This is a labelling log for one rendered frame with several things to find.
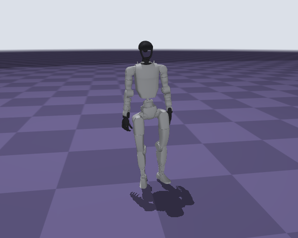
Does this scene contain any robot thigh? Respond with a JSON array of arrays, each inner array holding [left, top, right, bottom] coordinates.
[[155, 109, 170, 151], [132, 112, 146, 154]]

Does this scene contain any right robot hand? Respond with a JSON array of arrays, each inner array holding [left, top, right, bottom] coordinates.
[[122, 112, 132, 131]]

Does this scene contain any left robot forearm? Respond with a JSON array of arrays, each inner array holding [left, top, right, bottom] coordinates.
[[163, 92, 173, 111]]

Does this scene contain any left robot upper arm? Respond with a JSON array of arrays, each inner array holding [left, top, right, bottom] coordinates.
[[158, 64, 170, 94]]

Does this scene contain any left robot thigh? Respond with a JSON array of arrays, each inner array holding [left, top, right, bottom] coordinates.
[[155, 109, 170, 151]]

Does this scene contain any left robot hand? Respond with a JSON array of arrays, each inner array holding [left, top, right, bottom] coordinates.
[[167, 108, 172, 124]]

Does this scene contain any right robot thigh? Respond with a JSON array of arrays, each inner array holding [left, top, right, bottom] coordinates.
[[132, 112, 146, 154]]

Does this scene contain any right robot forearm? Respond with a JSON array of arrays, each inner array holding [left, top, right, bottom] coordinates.
[[123, 90, 131, 117]]

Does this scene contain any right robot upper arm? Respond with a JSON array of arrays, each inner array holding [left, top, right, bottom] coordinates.
[[125, 66, 136, 97]]

